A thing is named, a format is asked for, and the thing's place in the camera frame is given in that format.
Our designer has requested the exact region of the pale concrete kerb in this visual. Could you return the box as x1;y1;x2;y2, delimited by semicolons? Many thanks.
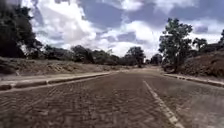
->
162;72;224;89

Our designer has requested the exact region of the row of trees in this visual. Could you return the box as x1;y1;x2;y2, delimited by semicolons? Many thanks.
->
41;44;164;67

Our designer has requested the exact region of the dry earth slope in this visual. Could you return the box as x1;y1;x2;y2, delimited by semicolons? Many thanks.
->
179;49;224;79

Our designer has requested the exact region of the pale concrete pavement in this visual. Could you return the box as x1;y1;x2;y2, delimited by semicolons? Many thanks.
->
0;70;118;92

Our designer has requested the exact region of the dry earth bank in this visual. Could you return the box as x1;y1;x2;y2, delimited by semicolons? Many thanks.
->
0;55;132;78

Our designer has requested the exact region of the group of dark trees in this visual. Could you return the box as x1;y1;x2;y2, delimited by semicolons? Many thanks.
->
0;0;44;60

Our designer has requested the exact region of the red brick paved road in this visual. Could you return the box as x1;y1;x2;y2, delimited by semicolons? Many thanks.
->
0;68;224;128

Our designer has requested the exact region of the pale painted road line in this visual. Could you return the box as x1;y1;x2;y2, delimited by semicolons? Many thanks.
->
142;79;185;128

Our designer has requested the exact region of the tall leafy tree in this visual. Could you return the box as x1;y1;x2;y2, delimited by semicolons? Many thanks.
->
157;17;195;73

